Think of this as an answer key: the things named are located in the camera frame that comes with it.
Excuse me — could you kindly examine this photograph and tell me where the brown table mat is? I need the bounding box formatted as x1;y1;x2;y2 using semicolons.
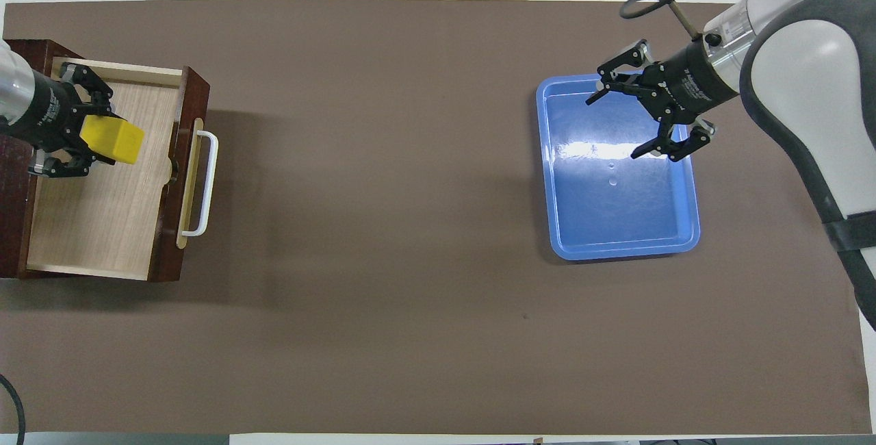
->
0;0;871;435

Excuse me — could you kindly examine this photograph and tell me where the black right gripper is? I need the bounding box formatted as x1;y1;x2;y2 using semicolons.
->
585;38;741;163

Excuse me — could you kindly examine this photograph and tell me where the dark wooden cabinet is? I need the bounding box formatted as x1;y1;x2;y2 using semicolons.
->
0;39;86;280

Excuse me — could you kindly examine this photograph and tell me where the blue plastic tray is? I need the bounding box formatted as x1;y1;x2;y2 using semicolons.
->
535;74;701;262

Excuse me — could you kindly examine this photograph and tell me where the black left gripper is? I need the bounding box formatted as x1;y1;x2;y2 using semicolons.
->
0;61;116;179

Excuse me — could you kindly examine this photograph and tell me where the wooden drawer with white handle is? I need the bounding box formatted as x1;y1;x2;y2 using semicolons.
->
25;56;220;283

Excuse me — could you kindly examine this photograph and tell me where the yellow block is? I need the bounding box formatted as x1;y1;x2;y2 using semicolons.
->
79;116;146;166

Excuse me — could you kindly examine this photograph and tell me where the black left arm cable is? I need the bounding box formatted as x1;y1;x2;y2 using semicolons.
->
0;372;27;445

